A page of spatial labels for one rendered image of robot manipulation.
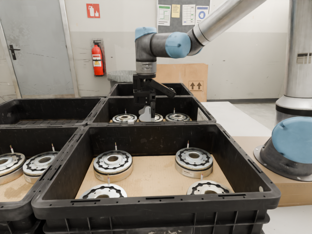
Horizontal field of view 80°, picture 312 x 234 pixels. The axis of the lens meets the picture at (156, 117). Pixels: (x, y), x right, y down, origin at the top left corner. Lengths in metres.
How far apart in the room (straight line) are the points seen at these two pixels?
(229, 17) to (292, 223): 0.61
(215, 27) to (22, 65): 3.63
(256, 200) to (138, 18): 3.33
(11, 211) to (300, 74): 0.57
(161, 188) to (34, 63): 3.61
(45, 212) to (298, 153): 0.50
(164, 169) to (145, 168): 0.05
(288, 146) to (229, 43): 3.40
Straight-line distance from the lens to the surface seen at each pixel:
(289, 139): 0.51
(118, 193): 0.44
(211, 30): 0.68
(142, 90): 0.71
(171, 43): 0.60
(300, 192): 0.72
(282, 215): 0.70
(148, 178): 0.51
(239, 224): 0.39
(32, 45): 3.88
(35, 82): 3.98
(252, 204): 0.36
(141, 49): 0.67
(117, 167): 0.50
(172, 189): 0.48
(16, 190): 0.58
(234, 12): 0.67
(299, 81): 0.50
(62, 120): 0.94
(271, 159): 0.70
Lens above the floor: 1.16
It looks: 22 degrees down
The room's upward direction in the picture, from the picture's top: straight up
